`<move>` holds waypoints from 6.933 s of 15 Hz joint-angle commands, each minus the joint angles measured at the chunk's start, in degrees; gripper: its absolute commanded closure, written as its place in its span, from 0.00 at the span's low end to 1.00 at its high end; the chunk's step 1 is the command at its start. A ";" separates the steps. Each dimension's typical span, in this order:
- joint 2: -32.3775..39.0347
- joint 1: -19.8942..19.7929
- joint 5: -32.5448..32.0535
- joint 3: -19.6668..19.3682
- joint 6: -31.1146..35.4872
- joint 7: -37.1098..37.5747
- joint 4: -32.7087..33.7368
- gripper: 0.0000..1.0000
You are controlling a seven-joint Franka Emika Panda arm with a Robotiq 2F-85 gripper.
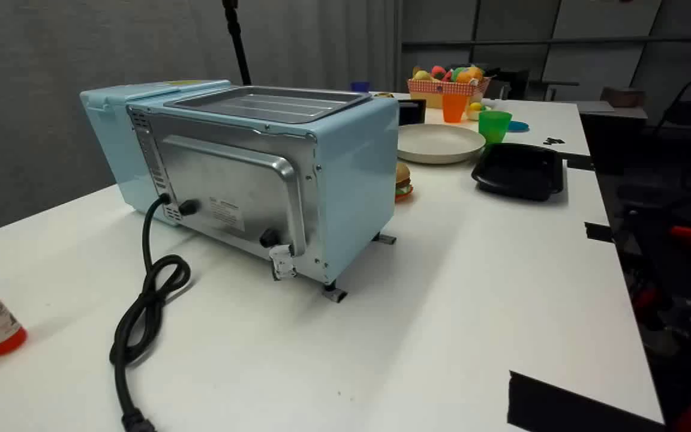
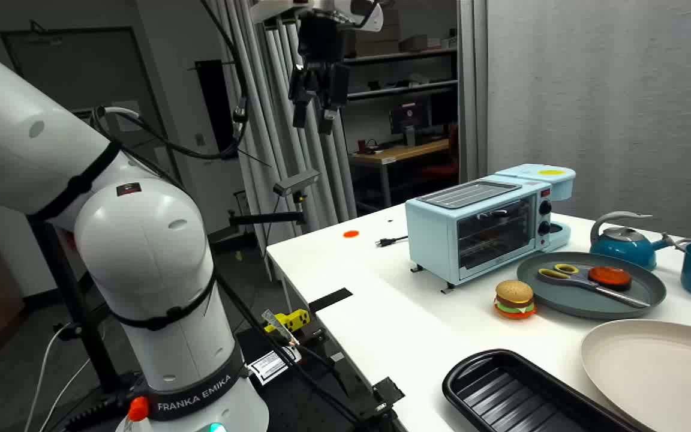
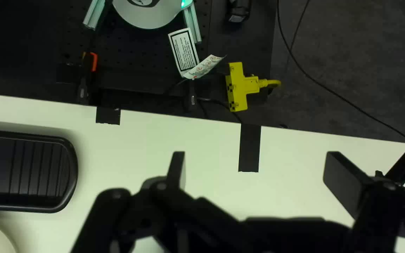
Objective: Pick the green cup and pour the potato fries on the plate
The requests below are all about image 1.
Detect green plastic cup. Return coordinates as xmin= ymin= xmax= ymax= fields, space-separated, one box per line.
xmin=479 ymin=111 xmax=511 ymax=143

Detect beige round plate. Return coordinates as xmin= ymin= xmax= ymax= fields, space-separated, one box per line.
xmin=398 ymin=124 xmax=484 ymax=166

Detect orange plastic cup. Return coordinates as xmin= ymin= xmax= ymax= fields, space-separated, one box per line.
xmin=442 ymin=85 xmax=469 ymax=123

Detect light blue toaster oven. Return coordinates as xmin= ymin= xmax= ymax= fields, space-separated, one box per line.
xmin=79 ymin=80 xmax=398 ymax=286

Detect toy hamburger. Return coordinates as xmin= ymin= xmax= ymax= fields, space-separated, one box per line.
xmin=394 ymin=160 xmax=413 ymax=202

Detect black plastic tray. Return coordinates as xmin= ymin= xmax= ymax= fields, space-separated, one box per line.
xmin=469 ymin=143 xmax=564 ymax=202

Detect basket of toy fruit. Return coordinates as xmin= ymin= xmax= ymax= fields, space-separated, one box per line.
xmin=407 ymin=65 xmax=490 ymax=107

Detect blue round lid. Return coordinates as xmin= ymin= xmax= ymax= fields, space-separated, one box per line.
xmin=509 ymin=121 xmax=529 ymax=133

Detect black tape pieces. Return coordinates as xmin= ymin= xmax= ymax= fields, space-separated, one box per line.
xmin=541 ymin=137 xmax=564 ymax=146

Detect black tripod pole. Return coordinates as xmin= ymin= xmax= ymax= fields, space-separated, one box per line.
xmin=221 ymin=0 xmax=251 ymax=85

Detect black power cord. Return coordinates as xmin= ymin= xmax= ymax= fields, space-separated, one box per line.
xmin=108 ymin=193 xmax=193 ymax=432

